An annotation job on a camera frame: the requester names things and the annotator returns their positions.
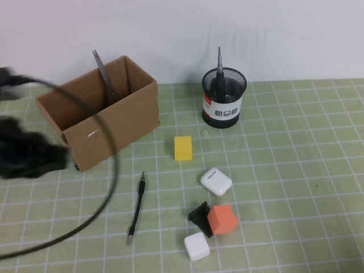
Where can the black flexible bit extension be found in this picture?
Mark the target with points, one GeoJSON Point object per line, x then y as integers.
{"type": "Point", "coordinates": [139, 199]}

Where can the black plastic bracket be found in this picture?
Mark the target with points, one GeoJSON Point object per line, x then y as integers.
{"type": "Point", "coordinates": [199, 217]}

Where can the white cube block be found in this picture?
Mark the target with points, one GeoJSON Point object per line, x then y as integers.
{"type": "Point", "coordinates": [196, 246]}

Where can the white earbuds case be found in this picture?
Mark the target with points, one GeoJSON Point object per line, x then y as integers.
{"type": "Point", "coordinates": [216, 182]}

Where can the orange foam block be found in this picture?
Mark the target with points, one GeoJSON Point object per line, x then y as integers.
{"type": "Point", "coordinates": [223, 220]}

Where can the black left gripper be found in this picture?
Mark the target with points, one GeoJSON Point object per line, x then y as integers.
{"type": "Point", "coordinates": [20, 153]}

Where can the open brown cardboard box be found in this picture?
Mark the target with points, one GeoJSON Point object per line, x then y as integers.
{"type": "Point", "coordinates": [128, 119]}

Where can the green white-checked tablecloth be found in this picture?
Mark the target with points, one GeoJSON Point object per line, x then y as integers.
{"type": "Point", "coordinates": [284, 185]}

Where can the yellow foam block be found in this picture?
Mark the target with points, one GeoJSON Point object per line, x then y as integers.
{"type": "Point", "coordinates": [183, 148]}

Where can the black mesh pen holder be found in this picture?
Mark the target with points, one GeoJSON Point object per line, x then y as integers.
{"type": "Point", "coordinates": [224, 113]}

